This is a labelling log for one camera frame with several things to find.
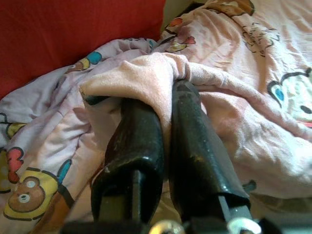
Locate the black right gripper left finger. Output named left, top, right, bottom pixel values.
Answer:
left=91, top=98, right=165, bottom=223

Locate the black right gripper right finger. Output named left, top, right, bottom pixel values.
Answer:
left=169, top=79, right=252, bottom=220

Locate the pink cartoon print blanket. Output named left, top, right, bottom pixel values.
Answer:
left=0, top=0, right=312, bottom=234

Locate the grey floral bed sheet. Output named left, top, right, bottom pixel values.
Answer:
left=251, top=192, right=312, bottom=227

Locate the red fabric sofa cover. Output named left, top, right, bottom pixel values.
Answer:
left=0, top=0, right=167, bottom=101

